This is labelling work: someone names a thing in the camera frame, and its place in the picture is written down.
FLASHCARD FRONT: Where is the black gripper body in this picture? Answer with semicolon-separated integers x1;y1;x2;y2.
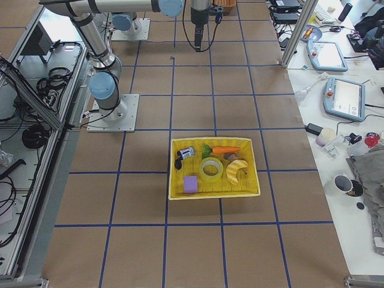
194;25;203;46

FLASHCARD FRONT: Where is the yellow tape roll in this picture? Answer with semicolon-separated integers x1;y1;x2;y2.
199;157;224;182

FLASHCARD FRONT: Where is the brown wicker basket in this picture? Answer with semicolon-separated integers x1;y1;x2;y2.
214;0;236;14

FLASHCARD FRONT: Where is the orange toy carrot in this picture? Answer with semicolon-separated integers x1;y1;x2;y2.
202;145;241;159

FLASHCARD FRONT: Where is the small labelled black bottle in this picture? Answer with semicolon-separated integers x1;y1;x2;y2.
175;146;195;170

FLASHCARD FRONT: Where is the brass cylinder part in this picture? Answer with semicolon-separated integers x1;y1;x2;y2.
303;27;314;39

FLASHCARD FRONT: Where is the white light bulb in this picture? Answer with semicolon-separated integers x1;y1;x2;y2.
295;87;311;103

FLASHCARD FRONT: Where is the brown toy nut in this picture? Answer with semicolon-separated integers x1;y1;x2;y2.
224;153;239;162

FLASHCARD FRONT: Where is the blue plate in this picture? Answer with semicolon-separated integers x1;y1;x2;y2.
300;25;323;42

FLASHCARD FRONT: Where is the far teach pendant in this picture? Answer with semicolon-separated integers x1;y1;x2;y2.
307;40;348;72

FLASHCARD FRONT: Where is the teach pendant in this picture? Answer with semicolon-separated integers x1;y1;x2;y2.
323;77;365;122
307;40;348;72

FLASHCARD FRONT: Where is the yellow toy banana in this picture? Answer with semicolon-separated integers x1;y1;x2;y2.
226;160;248;185

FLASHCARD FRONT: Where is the purple block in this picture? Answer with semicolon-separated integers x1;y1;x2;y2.
183;176;198;194

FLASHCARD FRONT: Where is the black power adapter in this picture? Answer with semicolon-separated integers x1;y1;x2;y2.
305;123;323;136

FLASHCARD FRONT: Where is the yellow plastic basket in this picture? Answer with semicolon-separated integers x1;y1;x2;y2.
168;137;260;200

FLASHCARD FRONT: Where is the near teach pendant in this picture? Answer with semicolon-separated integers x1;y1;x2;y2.
323;77;365;122

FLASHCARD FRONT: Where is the lavender white cup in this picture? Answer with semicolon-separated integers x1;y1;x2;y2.
316;128;336;146

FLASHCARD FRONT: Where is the white mug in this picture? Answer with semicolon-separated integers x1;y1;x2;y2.
333;175;353;194

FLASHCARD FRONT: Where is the grey cloth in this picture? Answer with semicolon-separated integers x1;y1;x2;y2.
346;149;383;255

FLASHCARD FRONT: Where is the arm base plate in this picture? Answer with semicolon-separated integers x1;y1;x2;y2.
112;15;151;42
86;94;139;133

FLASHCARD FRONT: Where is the aluminium frame post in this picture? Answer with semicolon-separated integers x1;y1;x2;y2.
281;0;318;68

